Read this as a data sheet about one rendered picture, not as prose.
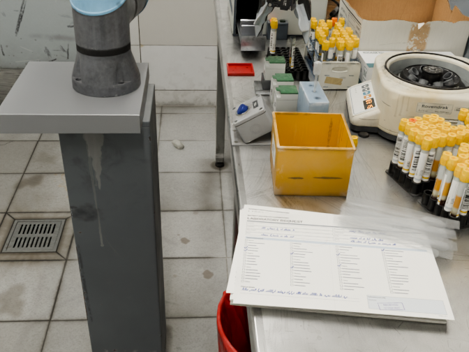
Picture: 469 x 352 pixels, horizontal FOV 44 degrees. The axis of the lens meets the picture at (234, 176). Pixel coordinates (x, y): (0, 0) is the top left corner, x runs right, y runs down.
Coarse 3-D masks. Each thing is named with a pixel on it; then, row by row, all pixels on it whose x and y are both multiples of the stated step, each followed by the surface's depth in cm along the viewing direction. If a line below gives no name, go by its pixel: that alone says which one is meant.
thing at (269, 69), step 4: (264, 64) 137; (268, 64) 134; (272, 64) 133; (276, 64) 133; (280, 64) 133; (284, 64) 133; (264, 68) 137; (268, 68) 134; (272, 68) 134; (276, 68) 134; (280, 68) 134; (284, 68) 134; (264, 72) 137; (268, 72) 134; (272, 72) 134; (276, 72) 134; (280, 72) 134; (284, 72) 134; (264, 76) 137; (268, 76) 135
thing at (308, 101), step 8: (304, 88) 117; (312, 88) 117; (320, 88) 117; (304, 96) 115; (312, 96) 113; (320, 96) 113; (304, 104) 115; (312, 104) 111; (320, 104) 111; (328, 104) 112
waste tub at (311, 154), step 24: (288, 120) 108; (312, 120) 108; (336, 120) 108; (288, 144) 111; (312, 144) 111; (336, 144) 111; (288, 168) 99; (312, 168) 99; (336, 168) 99; (288, 192) 102; (312, 192) 102; (336, 192) 102
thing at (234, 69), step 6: (228, 66) 150; (234, 66) 150; (240, 66) 150; (246, 66) 150; (252, 66) 149; (228, 72) 145; (234, 72) 147; (240, 72) 147; (246, 72) 147; (252, 72) 147
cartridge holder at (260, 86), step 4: (256, 80) 140; (260, 80) 140; (264, 80) 135; (268, 80) 135; (256, 84) 138; (260, 84) 138; (264, 84) 135; (268, 84) 135; (256, 88) 136; (260, 88) 136; (264, 88) 136; (268, 88) 136; (256, 92) 136; (260, 92) 136; (264, 92) 136; (268, 92) 136
